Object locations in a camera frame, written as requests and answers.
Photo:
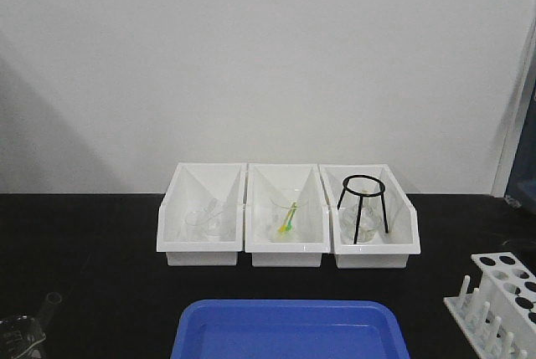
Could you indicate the white test tube rack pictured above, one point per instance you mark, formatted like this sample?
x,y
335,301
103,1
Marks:
x,y
498,316

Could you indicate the glass beaker in middle bin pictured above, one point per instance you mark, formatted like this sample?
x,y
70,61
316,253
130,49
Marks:
x,y
287,217

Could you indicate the middle white storage bin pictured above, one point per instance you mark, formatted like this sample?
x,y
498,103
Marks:
x,y
265,180

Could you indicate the white storage bin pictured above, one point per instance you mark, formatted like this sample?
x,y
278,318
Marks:
x,y
386,250
192,186
265,180

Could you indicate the glassware in left bin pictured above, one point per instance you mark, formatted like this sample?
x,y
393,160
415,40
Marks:
x,y
205,223

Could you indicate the left white storage bin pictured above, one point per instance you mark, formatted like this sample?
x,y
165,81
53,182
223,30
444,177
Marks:
x,y
192,186

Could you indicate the black metal tripod stand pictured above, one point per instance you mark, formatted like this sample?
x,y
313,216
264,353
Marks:
x,y
364,190

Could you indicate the glass flask in right bin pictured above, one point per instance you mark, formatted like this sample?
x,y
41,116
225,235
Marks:
x,y
368,224

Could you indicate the right white storage bin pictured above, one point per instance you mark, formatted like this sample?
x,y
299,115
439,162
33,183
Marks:
x,y
386,250

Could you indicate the blue plastic tray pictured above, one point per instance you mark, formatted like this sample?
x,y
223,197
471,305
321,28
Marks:
x,y
288,329

